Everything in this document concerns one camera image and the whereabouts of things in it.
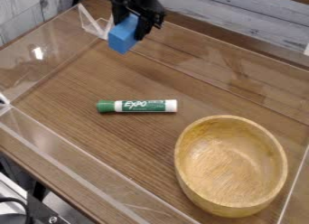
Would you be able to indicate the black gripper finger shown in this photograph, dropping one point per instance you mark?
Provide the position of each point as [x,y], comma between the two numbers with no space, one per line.
[143,26]
[119,12]

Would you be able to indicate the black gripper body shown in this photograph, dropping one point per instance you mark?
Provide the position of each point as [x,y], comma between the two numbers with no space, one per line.
[144,7]

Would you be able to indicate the blue foam block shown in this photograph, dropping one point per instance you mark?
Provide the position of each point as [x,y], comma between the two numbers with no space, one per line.
[120,35]

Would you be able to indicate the brown wooden bowl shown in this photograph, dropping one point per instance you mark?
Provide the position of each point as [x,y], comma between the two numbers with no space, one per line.
[230,165]

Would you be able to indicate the green Expo marker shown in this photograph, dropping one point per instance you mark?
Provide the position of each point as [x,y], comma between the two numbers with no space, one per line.
[166,106]

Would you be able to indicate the clear acrylic corner bracket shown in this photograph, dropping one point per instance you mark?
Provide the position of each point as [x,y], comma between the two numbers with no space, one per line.
[99,26]

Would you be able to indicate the clear acrylic tray wall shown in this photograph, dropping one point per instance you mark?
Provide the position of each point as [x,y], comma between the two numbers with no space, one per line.
[108,161]

